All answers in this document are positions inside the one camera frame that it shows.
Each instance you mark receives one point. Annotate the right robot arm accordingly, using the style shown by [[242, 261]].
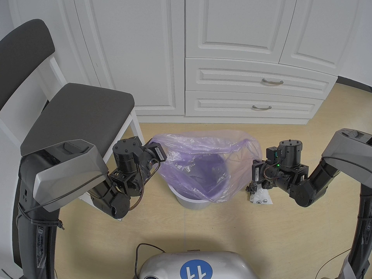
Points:
[[343, 147]]

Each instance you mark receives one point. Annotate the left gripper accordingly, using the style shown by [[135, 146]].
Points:
[[154, 155]]

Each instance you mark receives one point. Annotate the purple plastic bag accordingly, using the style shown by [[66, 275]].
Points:
[[203, 144]]

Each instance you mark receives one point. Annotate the white trash bin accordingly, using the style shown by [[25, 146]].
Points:
[[191, 203]]

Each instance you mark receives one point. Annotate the white wardrobe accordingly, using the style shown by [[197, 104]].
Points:
[[232, 16]]

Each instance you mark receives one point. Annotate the white chair dark grey seat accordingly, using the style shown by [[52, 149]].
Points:
[[81, 112]]

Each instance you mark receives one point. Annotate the white printed wrapper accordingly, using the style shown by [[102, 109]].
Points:
[[261, 199]]

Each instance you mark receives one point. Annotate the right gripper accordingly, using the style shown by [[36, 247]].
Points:
[[267, 174]]

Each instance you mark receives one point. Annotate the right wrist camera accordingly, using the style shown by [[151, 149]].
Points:
[[272, 153]]

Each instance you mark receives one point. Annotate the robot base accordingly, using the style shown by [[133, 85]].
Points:
[[174, 266]]

